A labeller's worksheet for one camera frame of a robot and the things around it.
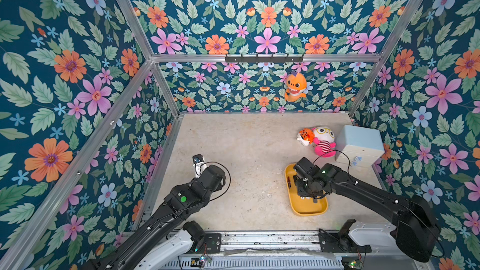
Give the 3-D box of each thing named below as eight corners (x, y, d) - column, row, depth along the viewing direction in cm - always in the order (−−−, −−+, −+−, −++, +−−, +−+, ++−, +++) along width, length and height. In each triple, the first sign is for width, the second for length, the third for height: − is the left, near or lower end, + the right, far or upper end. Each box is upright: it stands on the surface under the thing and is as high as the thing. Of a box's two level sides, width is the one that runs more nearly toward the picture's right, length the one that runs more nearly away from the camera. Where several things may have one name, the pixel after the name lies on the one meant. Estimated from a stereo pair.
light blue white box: (337, 168, 98) (349, 152, 85) (329, 144, 108) (339, 125, 95) (372, 168, 98) (389, 151, 85) (361, 143, 108) (375, 125, 95)
